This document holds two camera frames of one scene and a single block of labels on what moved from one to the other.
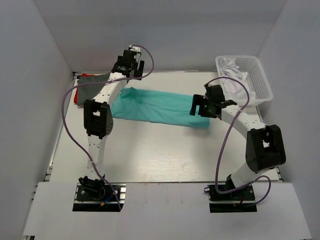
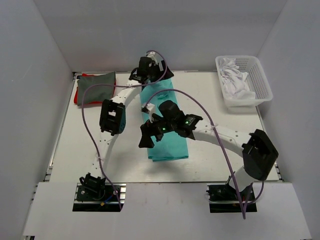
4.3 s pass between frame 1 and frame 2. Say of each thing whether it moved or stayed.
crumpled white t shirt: stayed
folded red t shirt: stayed
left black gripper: moved
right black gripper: moved
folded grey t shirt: stayed
